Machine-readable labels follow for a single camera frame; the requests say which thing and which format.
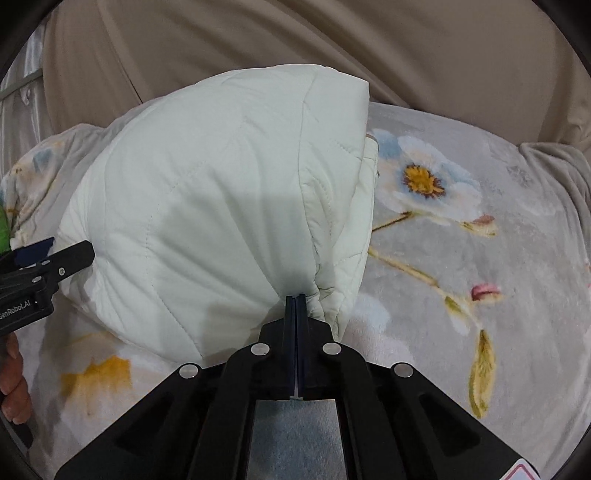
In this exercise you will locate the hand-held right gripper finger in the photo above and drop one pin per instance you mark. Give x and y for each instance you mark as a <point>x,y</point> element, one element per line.
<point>291,350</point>
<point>300,350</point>

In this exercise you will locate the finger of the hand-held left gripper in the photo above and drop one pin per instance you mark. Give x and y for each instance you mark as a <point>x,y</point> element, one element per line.
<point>34,248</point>
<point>74,258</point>

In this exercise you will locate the white quilted blanket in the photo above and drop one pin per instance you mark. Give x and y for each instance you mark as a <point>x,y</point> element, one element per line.
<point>207,221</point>

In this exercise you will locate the person's left hand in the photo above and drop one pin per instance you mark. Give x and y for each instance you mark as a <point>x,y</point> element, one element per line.
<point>13,383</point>

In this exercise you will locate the green cloth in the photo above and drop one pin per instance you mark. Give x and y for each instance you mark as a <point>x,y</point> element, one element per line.
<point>3,228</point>

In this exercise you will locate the white satin cloth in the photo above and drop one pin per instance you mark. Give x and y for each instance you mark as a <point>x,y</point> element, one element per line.
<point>23,87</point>

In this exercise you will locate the grey floral blanket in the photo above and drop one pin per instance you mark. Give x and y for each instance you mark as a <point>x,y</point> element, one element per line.
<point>461,258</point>

